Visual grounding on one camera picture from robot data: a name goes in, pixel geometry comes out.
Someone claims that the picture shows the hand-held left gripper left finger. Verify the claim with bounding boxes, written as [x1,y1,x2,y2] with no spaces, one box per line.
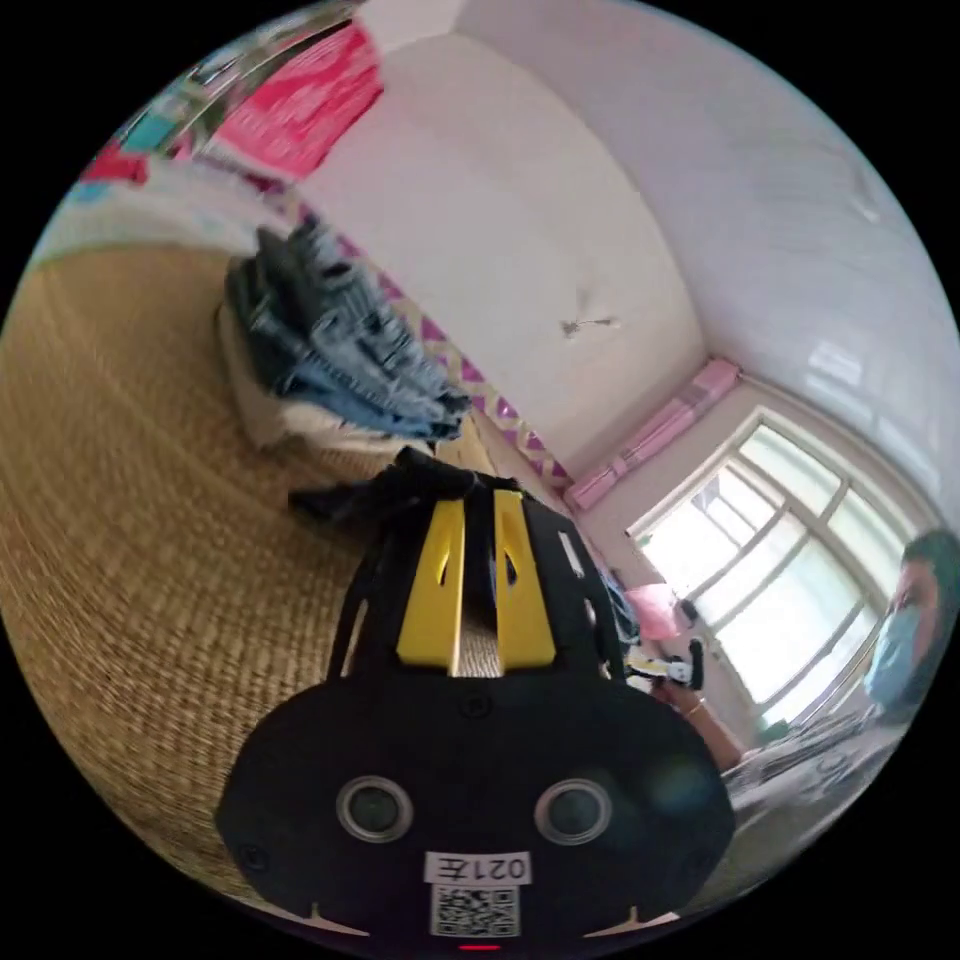
[395,499,466,678]

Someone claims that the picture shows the pink curtain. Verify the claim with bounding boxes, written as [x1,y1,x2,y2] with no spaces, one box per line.
[562,357,745,513]

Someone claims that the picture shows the person's body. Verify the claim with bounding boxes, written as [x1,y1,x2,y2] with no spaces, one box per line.
[721,527,960,853]

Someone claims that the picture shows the black jeans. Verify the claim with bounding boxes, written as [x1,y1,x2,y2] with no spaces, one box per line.
[287,445,528,613]

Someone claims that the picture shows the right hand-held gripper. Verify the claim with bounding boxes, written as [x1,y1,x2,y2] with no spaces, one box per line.
[628,653,693,685]

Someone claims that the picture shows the pink bag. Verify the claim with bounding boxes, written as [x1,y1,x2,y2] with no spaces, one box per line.
[623,583,680,643]

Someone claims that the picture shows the window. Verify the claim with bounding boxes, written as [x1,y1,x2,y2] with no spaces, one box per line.
[626,407,940,730]

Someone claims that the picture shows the person's right forearm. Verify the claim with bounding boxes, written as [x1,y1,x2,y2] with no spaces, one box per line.
[677,693,749,775]

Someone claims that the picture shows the pile of clothes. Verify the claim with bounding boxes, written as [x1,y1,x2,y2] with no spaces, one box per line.
[215,212,475,453]

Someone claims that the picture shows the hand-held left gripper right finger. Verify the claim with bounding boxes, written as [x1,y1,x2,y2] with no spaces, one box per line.
[493,493,558,673]

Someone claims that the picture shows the bed with woven mat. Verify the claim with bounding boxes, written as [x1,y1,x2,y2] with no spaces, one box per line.
[0,160,573,905]

